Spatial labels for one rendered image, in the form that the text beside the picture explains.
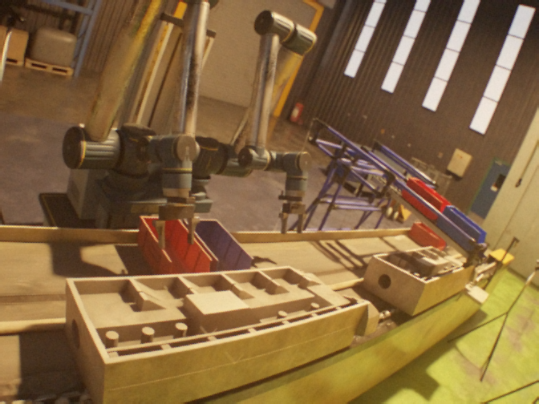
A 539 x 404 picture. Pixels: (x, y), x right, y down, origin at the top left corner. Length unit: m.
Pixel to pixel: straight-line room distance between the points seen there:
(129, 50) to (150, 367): 1.21
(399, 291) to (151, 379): 1.44
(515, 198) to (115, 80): 7.77
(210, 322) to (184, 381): 0.21
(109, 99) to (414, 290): 1.72
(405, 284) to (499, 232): 6.50
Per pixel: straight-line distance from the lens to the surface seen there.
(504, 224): 8.38
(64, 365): 1.14
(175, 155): 1.32
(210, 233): 1.83
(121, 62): 1.63
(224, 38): 12.52
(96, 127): 1.73
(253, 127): 1.87
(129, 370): 0.87
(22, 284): 1.37
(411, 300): 2.01
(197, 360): 0.95
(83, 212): 2.50
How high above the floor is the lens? 1.64
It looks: 17 degrees down
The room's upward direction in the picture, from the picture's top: 23 degrees clockwise
